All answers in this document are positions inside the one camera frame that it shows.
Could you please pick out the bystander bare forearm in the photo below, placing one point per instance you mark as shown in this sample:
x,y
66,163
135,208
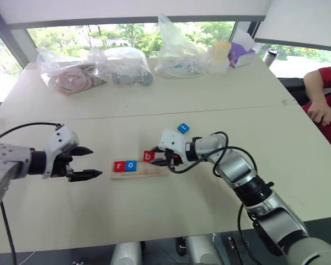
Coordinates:
x,y
314,85

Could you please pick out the silver rounded robot leg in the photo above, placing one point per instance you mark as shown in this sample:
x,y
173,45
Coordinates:
x,y
127,254
202,251

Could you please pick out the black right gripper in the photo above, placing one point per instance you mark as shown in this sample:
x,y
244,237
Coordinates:
x,y
171,160

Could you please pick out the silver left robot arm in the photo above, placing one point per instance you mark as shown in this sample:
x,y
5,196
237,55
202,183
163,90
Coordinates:
x,y
5,163

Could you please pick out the bystander bare hand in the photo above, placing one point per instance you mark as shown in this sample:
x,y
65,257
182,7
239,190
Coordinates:
x,y
320,111

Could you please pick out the black chair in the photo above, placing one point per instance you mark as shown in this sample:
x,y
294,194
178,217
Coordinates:
x,y
295,87

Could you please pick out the tall clear plastic bag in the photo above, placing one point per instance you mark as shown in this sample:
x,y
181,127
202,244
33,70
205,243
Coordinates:
x,y
179,55

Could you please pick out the blue letter t block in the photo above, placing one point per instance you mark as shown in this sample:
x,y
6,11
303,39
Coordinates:
x,y
183,128

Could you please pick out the wooden letter tray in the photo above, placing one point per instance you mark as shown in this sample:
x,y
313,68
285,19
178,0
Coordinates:
x,y
143,174

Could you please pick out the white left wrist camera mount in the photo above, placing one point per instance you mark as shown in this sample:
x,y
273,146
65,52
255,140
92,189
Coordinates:
x,y
61,139

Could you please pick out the wide white roller blind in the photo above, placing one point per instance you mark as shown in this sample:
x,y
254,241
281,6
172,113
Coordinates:
x,y
127,11

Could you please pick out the silver tumbler with black lid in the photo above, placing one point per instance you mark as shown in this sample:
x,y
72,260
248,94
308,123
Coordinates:
x,y
269,57

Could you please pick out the blue letter o block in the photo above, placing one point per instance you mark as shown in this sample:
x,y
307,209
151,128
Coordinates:
x,y
130,165

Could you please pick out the red letter b block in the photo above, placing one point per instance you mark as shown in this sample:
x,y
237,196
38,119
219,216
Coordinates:
x,y
148,156

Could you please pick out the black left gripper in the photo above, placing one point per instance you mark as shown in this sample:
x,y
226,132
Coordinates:
x,y
60,165

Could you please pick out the plastic bag with pink items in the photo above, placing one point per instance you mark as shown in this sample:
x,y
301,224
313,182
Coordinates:
x,y
69,78

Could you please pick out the yellow translucent plastic container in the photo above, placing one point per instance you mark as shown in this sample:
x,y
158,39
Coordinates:
x,y
220,56

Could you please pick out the plastic bag with grey items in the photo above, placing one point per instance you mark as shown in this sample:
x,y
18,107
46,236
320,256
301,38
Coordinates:
x,y
127,70

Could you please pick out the purple tissue box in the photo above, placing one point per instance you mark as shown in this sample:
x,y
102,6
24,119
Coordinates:
x,y
241,53

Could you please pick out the black bracket under table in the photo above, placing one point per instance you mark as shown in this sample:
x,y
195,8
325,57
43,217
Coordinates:
x,y
237,249
181,245

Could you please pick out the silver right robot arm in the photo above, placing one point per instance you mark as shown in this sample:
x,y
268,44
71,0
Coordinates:
x,y
237,165

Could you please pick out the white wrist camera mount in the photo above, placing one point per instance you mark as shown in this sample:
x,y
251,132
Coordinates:
x,y
171,139
61,139

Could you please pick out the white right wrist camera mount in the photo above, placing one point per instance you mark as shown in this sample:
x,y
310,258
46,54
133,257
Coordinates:
x,y
171,139

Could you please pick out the red letter r block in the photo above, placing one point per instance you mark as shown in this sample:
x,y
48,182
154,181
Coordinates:
x,y
119,166

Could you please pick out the narrow white roller blind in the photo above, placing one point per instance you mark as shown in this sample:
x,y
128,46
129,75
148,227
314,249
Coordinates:
x,y
303,22

